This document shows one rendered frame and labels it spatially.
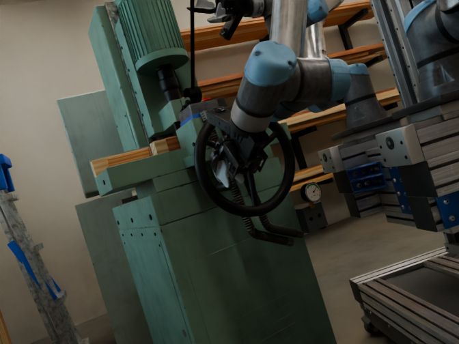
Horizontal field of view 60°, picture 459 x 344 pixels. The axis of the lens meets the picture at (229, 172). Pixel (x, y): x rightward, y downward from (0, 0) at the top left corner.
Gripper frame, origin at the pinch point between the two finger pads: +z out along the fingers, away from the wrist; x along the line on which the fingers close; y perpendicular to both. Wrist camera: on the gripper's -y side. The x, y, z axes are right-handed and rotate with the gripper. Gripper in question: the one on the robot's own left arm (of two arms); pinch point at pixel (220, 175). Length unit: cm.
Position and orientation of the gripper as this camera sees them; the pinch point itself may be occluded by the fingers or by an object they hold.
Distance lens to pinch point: 90.5
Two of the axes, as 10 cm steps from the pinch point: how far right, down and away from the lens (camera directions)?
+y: 4.8, 7.6, -4.5
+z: -2.3, 6.0, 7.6
